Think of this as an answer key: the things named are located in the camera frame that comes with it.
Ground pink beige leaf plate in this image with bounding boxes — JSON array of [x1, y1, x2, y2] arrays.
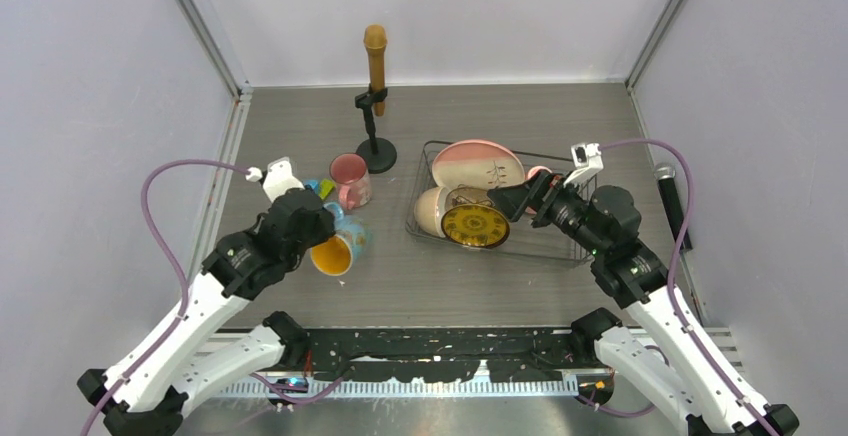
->
[[431, 139, 525, 189]]

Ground black wire dish rack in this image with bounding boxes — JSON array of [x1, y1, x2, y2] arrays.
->
[[405, 140, 591, 266]]

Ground black handheld microphone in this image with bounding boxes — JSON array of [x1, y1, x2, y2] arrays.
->
[[654, 163, 684, 239]]

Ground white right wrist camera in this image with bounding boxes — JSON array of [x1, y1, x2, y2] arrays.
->
[[564, 143, 604, 187]]

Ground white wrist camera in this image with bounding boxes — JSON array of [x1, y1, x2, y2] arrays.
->
[[564, 143, 604, 187], [245, 157, 304, 202]]

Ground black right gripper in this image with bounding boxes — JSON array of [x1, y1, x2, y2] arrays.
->
[[487, 167, 606, 256]]

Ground black microphone stand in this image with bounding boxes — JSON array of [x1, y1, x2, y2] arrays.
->
[[354, 87, 397, 174]]

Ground blue mug yellow inside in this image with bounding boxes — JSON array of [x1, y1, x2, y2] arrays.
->
[[309, 202, 371, 277]]

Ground lime green toy brick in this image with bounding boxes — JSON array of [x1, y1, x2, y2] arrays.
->
[[317, 179, 336, 200]]

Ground brown glass bowl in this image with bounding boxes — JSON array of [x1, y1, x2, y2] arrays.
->
[[445, 186, 494, 210]]

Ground pink patterned mug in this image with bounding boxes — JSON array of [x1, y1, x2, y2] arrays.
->
[[329, 153, 372, 210]]

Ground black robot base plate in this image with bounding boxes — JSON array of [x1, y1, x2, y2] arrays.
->
[[295, 327, 612, 383]]

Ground beige ceramic bowl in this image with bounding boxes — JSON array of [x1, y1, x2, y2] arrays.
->
[[414, 186, 450, 238]]

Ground yellow black patterned plate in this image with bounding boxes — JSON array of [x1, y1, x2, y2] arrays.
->
[[441, 204, 511, 249]]

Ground blue toy brick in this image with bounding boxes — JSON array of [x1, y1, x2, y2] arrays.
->
[[303, 179, 320, 194]]

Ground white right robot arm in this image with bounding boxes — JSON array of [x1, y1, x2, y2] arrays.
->
[[487, 170, 800, 435]]

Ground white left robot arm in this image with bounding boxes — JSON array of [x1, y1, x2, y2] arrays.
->
[[77, 188, 344, 435]]

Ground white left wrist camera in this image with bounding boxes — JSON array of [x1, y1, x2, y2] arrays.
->
[[245, 157, 304, 202]]

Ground plain pink mug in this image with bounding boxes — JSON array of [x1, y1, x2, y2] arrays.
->
[[526, 166, 555, 205]]

